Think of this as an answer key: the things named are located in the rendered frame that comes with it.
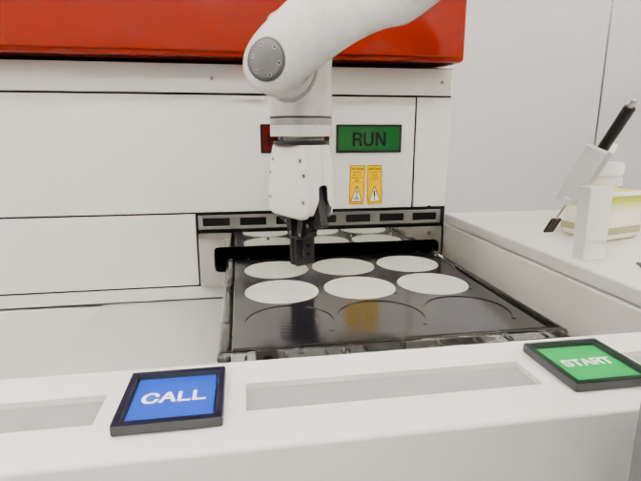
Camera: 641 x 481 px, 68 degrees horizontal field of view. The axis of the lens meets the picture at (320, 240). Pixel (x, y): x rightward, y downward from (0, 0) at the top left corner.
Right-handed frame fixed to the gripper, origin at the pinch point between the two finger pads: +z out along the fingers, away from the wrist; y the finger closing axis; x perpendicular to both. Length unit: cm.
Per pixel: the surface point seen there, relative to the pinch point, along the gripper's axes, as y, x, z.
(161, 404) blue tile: 30.9, -30.7, -2.0
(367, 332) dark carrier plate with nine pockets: 19.6, -5.0, 4.5
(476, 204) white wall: -95, 176, 20
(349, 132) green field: -9.9, 17.0, -16.6
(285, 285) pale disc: 0.7, -3.3, 4.5
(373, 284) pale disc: 7.7, 6.9, 4.5
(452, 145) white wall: -102, 163, -10
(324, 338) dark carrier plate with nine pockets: 18.0, -9.6, 4.5
